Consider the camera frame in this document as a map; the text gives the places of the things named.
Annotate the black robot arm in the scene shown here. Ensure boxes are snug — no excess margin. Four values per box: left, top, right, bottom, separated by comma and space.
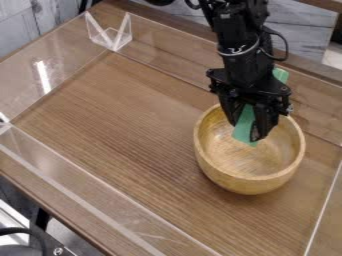
183, 0, 291, 144

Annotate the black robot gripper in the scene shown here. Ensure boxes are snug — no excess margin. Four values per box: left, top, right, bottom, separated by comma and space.
207, 49, 291, 142

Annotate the black metal table leg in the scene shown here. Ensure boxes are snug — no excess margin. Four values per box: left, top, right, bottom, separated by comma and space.
29, 207, 50, 231

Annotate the clear acrylic tray wall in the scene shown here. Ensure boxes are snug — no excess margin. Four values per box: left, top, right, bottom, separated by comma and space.
0, 4, 342, 256

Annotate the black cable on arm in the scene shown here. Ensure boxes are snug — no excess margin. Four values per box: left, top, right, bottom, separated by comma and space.
259, 26, 291, 63

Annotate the light wooden bowl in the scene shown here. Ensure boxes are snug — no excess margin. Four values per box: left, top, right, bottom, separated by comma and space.
192, 104, 306, 195

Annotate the green rectangular block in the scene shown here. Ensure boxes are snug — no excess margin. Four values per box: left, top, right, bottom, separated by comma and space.
231, 68, 288, 147

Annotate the black cable under table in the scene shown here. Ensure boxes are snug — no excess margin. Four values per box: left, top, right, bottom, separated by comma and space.
0, 226, 49, 256

